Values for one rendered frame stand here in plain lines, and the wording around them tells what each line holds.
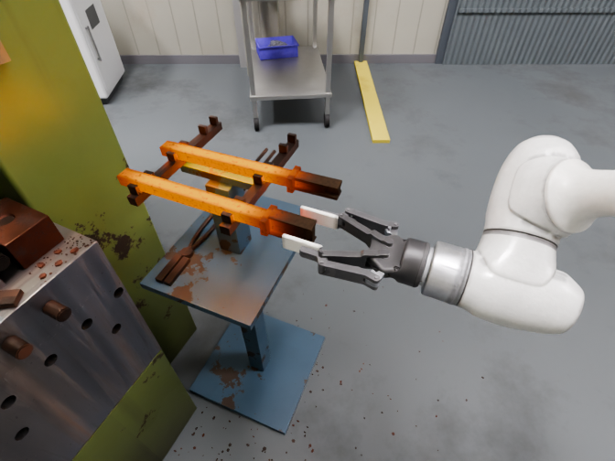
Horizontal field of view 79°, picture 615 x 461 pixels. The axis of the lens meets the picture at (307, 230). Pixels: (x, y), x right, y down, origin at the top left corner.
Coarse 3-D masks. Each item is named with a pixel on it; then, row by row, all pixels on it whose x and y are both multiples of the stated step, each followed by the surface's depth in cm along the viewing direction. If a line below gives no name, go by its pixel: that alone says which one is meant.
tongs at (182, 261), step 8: (264, 152) 125; (272, 152) 125; (256, 160) 122; (264, 160) 122; (208, 232) 99; (192, 240) 97; (200, 240) 97; (184, 248) 95; (192, 248) 95; (176, 256) 93; (184, 256) 93; (168, 264) 91; (176, 264) 92; (184, 264) 91; (160, 272) 90; (168, 272) 90; (176, 272) 90; (160, 280) 88; (168, 280) 88
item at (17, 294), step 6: (0, 294) 62; (6, 294) 62; (12, 294) 62; (18, 294) 62; (0, 300) 61; (6, 300) 61; (12, 300) 61; (18, 300) 62; (0, 306) 61; (6, 306) 61; (12, 306) 61
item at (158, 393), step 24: (144, 384) 101; (168, 384) 113; (120, 408) 95; (144, 408) 105; (168, 408) 118; (192, 408) 134; (96, 432) 90; (120, 432) 98; (144, 432) 109; (168, 432) 123; (96, 456) 92; (120, 456) 102; (144, 456) 113
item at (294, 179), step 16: (176, 144) 82; (192, 160) 80; (208, 160) 78; (224, 160) 77; (240, 160) 77; (272, 176) 74; (288, 176) 73; (304, 176) 73; (320, 176) 73; (320, 192) 73; (336, 192) 72
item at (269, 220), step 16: (128, 176) 74; (144, 176) 74; (160, 192) 71; (176, 192) 70; (192, 192) 70; (208, 192) 70; (208, 208) 69; (224, 208) 67; (240, 208) 67; (256, 208) 67; (272, 208) 66; (256, 224) 66; (272, 224) 66; (288, 224) 63; (304, 224) 63
